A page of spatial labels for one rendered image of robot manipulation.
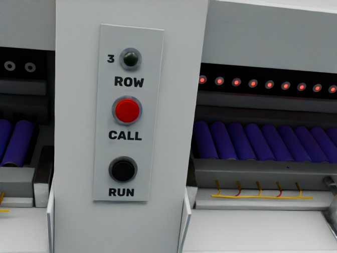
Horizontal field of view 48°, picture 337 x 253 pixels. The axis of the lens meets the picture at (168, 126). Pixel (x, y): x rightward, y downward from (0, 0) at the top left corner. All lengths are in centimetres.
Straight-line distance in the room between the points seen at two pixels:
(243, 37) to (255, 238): 17
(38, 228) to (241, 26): 22
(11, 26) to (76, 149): 9
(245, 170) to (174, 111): 13
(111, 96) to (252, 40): 10
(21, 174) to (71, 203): 7
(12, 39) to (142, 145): 11
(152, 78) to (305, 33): 11
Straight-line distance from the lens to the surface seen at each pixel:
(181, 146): 27
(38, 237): 32
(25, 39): 27
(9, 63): 43
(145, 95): 25
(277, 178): 39
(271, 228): 36
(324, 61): 30
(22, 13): 26
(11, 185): 34
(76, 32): 25
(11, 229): 33
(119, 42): 25
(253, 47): 28
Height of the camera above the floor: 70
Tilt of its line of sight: 17 degrees down
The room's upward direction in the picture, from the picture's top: 6 degrees clockwise
